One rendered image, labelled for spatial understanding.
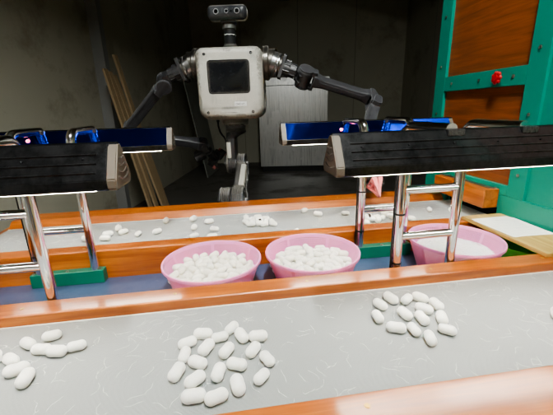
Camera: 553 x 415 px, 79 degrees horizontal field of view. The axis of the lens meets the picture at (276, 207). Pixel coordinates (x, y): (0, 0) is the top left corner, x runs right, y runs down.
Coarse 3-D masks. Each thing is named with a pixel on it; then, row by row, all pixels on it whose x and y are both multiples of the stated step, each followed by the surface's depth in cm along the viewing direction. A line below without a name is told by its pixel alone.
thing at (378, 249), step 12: (348, 120) 109; (360, 120) 100; (384, 120) 115; (396, 120) 108; (408, 120) 102; (360, 180) 103; (408, 180) 105; (360, 192) 104; (360, 204) 105; (408, 204) 108; (360, 216) 106; (360, 228) 107; (360, 240) 109; (360, 252) 109; (372, 252) 110; (384, 252) 111; (408, 252) 112
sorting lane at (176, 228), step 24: (216, 216) 138; (240, 216) 137; (288, 216) 135; (312, 216) 134; (336, 216) 134; (432, 216) 130; (0, 240) 117; (24, 240) 116; (48, 240) 116; (72, 240) 115; (96, 240) 115; (120, 240) 114; (144, 240) 113
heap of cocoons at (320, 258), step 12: (288, 252) 100; (300, 252) 101; (312, 252) 100; (324, 252) 99; (336, 252) 99; (288, 264) 93; (300, 264) 93; (312, 264) 93; (324, 264) 92; (336, 264) 92
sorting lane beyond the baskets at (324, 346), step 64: (128, 320) 70; (192, 320) 69; (256, 320) 69; (320, 320) 68; (384, 320) 67; (448, 320) 67; (512, 320) 66; (0, 384) 54; (64, 384) 54; (128, 384) 53; (320, 384) 52; (384, 384) 52
